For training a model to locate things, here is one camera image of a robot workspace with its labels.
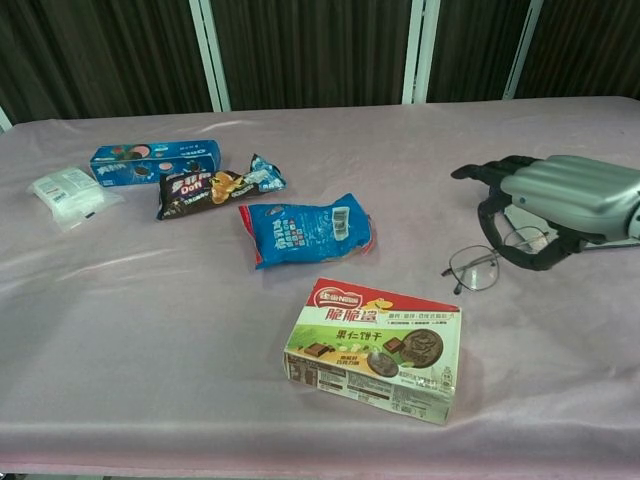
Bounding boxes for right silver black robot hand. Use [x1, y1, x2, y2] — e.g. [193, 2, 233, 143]
[449, 154, 640, 271]

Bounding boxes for blue glasses case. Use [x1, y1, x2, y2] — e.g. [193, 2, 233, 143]
[502, 204, 640, 251]

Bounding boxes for thin-framed black eyeglasses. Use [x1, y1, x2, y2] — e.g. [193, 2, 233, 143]
[440, 225, 551, 295]

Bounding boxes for green red biscuit box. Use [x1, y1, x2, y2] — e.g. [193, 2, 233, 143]
[282, 277, 464, 428]

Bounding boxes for dark ribbed white-framed partition panel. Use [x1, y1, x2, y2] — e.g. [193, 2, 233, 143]
[414, 0, 534, 105]
[517, 0, 640, 100]
[0, 0, 214, 132]
[199, 0, 426, 112]

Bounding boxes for blue cookie snack bag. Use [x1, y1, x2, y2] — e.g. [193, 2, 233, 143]
[237, 192, 379, 272]

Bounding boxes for small blue white snack packet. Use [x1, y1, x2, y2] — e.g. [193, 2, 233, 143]
[248, 153, 290, 194]

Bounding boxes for black chips snack bag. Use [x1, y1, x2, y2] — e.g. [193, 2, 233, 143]
[155, 168, 264, 222]

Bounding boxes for long blue cookie box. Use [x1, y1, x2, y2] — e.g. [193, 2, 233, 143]
[89, 139, 224, 189]

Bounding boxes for pink tablecloth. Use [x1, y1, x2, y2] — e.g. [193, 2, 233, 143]
[0, 95, 640, 479]

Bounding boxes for clear white plastic packet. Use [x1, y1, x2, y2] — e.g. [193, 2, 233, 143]
[27, 166, 126, 233]

